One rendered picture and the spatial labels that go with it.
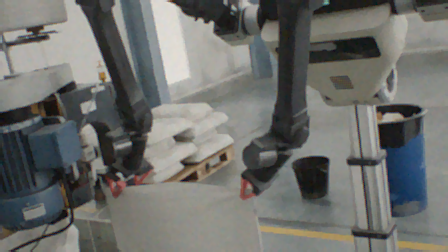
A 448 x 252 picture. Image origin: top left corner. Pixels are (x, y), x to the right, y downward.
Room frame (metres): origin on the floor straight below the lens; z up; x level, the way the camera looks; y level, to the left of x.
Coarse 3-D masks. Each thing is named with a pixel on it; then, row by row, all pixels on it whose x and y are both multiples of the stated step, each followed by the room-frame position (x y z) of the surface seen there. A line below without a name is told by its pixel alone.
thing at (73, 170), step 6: (42, 120) 1.26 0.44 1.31; (48, 120) 1.25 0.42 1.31; (54, 120) 1.24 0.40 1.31; (60, 120) 1.22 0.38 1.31; (66, 168) 1.22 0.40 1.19; (72, 168) 1.22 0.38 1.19; (54, 174) 1.22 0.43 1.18; (66, 174) 1.24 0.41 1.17; (72, 174) 1.23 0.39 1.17; (78, 174) 1.23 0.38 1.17; (66, 180) 1.24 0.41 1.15; (72, 180) 1.23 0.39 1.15
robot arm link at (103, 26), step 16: (80, 0) 1.29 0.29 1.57; (96, 0) 1.23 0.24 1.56; (112, 0) 1.25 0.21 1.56; (96, 16) 1.26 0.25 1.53; (112, 16) 1.29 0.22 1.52; (96, 32) 1.28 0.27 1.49; (112, 32) 1.30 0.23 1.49; (112, 48) 1.30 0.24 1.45; (112, 64) 1.31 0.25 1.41; (128, 64) 1.34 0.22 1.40; (112, 80) 1.35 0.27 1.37; (128, 80) 1.35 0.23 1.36; (128, 96) 1.35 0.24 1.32; (128, 112) 1.38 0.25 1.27; (144, 112) 1.39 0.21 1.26
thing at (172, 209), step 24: (144, 192) 1.43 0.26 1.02; (168, 192) 1.41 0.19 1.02; (192, 192) 1.30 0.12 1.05; (216, 192) 1.28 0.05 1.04; (120, 216) 1.45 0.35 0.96; (144, 216) 1.37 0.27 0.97; (168, 216) 1.32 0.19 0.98; (192, 216) 1.30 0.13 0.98; (216, 216) 1.29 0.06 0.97; (240, 216) 1.27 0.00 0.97; (120, 240) 1.46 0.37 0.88; (144, 240) 1.39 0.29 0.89; (168, 240) 1.33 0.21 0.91; (192, 240) 1.30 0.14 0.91; (216, 240) 1.29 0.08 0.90; (240, 240) 1.27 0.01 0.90
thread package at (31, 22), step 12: (0, 0) 1.25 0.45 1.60; (12, 0) 1.24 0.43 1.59; (24, 0) 1.24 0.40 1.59; (36, 0) 1.25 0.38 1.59; (48, 0) 1.26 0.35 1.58; (60, 0) 1.30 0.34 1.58; (0, 12) 1.25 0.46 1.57; (12, 12) 1.24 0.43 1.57; (24, 12) 1.24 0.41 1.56; (36, 12) 1.24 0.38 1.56; (48, 12) 1.26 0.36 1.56; (60, 12) 1.29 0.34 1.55; (0, 24) 1.26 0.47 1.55; (12, 24) 1.24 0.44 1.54; (24, 24) 1.24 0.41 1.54; (36, 24) 1.24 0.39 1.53; (48, 24) 1.32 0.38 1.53
